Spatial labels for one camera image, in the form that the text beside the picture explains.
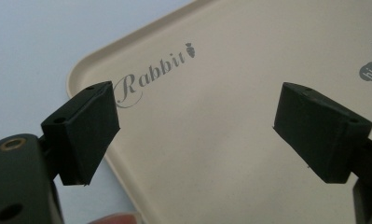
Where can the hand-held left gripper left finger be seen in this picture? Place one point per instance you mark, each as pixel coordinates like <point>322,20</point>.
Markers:
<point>84,133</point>

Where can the beige printed plastic tray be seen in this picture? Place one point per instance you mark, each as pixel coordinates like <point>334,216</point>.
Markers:
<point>224,130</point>

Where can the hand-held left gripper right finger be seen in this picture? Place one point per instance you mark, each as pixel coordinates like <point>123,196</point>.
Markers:
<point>317,137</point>

